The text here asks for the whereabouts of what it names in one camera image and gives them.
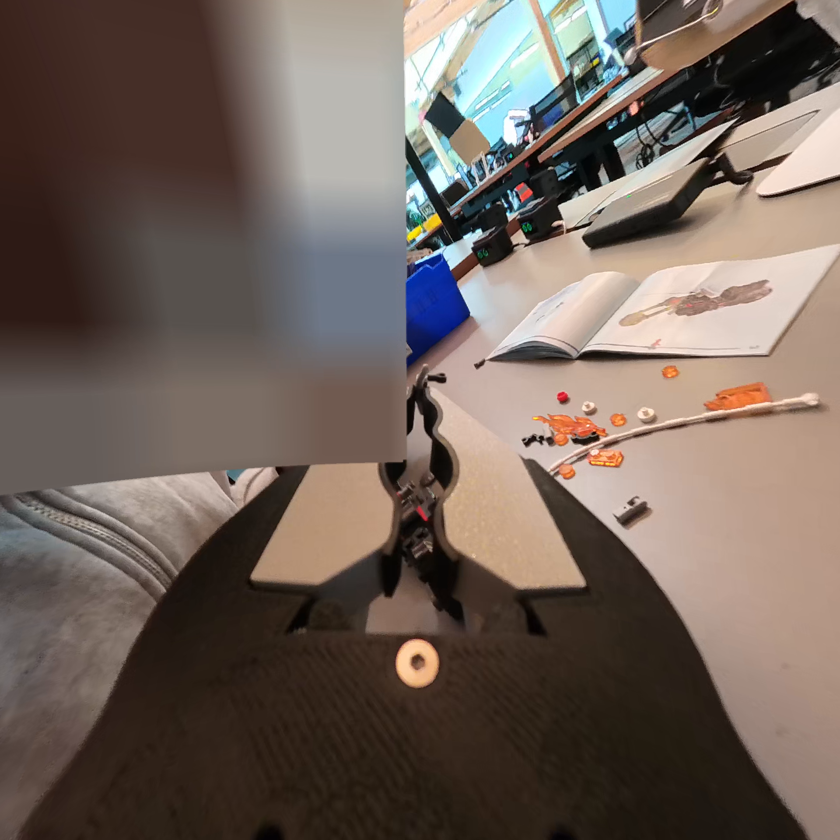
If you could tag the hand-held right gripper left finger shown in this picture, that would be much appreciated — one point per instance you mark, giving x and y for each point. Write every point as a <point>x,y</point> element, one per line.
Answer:
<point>315,525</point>

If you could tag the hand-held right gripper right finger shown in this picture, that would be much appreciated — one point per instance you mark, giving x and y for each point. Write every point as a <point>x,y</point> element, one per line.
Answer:
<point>512,525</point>

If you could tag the black lego motorcycle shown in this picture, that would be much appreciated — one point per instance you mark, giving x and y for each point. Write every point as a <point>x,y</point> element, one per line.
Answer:
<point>417,525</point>

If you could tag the blue plastic bin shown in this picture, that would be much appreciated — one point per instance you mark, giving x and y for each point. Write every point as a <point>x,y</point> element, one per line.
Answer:
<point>433,308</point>

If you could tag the instruction booklet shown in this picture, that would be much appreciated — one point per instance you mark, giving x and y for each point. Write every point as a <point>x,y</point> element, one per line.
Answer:
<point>722,328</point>

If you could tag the orange rectangular lego tile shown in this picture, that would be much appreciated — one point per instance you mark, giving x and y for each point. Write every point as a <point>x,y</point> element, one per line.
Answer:
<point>606,458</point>

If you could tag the orange lego flame piece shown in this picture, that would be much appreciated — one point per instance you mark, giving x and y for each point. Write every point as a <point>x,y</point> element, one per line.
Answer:
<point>577,426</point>

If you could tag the grey lego connector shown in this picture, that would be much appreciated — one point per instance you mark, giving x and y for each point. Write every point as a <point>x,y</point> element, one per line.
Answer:
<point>631,510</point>

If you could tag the orange lego wedge plates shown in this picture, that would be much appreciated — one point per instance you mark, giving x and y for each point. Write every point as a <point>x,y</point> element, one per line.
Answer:
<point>738,398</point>

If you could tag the person's grey sweater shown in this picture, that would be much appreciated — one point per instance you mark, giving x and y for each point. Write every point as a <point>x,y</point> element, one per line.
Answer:
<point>79,590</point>

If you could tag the black charging case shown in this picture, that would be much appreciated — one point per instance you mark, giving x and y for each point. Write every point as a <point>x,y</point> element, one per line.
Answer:
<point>492,248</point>
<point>539,222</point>

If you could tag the black power bank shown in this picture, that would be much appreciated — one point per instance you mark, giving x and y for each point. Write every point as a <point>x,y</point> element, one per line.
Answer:
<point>643,210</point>

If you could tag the black metal pole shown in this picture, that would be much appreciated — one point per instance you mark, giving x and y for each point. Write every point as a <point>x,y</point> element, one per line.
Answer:
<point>433,190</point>

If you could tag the wooden desk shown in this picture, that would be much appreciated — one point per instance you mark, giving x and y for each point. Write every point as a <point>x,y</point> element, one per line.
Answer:
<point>525,164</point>
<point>604,118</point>

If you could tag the grey flat pouch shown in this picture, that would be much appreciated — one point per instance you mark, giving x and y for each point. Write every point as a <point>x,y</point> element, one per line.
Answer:
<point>695,148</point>

